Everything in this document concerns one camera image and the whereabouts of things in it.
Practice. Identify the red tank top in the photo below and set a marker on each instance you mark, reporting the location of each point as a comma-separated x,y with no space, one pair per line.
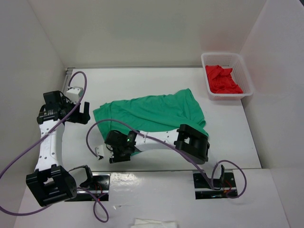
220,80

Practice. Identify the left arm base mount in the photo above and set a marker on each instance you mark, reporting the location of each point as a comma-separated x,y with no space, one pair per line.
99,188

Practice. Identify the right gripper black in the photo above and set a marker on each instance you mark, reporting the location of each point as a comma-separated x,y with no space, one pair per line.
117,158

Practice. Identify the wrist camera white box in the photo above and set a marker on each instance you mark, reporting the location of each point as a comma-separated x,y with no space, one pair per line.
99,150
74,94

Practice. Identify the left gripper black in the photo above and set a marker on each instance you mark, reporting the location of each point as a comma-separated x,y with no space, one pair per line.
80,118

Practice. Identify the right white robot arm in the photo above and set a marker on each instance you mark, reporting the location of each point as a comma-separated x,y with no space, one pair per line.
187,141

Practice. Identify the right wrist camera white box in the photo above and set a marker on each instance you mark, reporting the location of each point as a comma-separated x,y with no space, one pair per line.
99,150

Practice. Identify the green tank top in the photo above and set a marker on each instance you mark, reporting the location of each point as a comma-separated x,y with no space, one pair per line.
153,113

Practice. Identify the white crumpled cloth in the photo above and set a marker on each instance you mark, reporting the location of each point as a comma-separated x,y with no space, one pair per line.
148,223

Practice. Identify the white plastic basket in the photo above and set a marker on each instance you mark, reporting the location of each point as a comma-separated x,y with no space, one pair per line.
240,74

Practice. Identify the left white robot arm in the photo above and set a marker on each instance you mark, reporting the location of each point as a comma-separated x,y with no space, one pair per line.
50,182

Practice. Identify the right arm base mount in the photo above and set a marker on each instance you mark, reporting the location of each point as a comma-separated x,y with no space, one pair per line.
222,187

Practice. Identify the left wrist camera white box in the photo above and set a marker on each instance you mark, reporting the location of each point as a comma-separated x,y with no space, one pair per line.
74,94

